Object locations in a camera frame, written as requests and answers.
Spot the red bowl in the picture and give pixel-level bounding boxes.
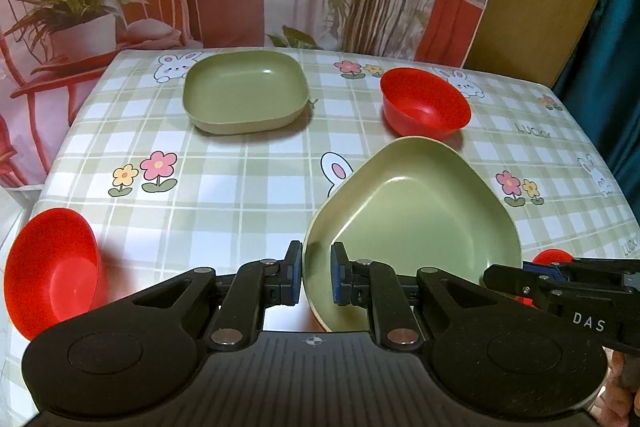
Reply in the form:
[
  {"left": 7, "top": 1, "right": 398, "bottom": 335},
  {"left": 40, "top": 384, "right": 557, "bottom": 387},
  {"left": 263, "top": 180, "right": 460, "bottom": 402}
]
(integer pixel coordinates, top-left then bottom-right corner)
[
  {"left": 4, "top": 208, "right": 108, "bottom": 342},
  {"left": 531, "top": 249, "right": 573, "bottom": 266},
  {"left": 380, "top": 67, "right": 472, "bottom": 140}
]

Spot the person's right hand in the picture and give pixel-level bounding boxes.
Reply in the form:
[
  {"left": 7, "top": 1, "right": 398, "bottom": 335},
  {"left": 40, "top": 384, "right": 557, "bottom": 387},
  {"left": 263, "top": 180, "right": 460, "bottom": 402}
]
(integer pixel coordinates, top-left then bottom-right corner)
[{"left": 602, "top": 349, "right": 640, "bottom": 427}]

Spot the green square plate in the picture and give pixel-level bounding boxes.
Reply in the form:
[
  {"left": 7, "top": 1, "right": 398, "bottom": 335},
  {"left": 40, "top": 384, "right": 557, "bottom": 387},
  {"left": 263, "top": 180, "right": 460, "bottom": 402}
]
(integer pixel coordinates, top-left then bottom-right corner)
[
  {"left": 181, "top": 50, "right": 311, "bottom": 136},
  {"left": 302, "top": 136, "right": 523, "bottom": 333}
]

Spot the checked rabbit print tablecloth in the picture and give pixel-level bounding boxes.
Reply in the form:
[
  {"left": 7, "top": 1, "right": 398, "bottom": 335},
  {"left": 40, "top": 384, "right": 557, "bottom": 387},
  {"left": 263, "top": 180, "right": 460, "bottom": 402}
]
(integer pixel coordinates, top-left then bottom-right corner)
[{"left": 0, "top": 47, "right": 640, "bottom": 427}]

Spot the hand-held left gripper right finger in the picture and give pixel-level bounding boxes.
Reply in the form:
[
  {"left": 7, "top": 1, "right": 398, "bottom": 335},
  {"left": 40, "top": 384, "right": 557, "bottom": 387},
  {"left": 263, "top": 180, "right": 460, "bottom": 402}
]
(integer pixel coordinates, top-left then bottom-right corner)
[{"left": 330, "top": 242, "right": 501, "bottom": 353}]

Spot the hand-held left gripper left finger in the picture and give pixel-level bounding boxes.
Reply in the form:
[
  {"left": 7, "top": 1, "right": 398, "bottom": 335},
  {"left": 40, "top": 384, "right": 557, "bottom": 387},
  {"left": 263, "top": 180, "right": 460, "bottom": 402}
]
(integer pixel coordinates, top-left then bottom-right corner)
[{"left": 132, "top": 241, "right": 304, "bottom": 353}]

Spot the teal curtain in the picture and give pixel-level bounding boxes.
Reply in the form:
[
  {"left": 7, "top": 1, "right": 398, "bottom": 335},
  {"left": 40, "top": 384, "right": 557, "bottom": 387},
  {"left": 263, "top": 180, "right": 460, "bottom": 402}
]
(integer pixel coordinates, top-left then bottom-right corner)
[{"left": 552, "top": 0, "right": 640, "bottom": 188}]

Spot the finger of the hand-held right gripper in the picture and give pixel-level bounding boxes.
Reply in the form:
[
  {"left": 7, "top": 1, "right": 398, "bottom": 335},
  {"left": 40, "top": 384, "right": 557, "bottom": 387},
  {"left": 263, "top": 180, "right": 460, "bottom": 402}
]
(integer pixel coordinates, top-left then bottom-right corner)
[
  {"left": 482, "top": 263, "right": 621, "bottom": 308},
  {"left": 523, "top": 257, "right": 640, "bottom": 285}
]

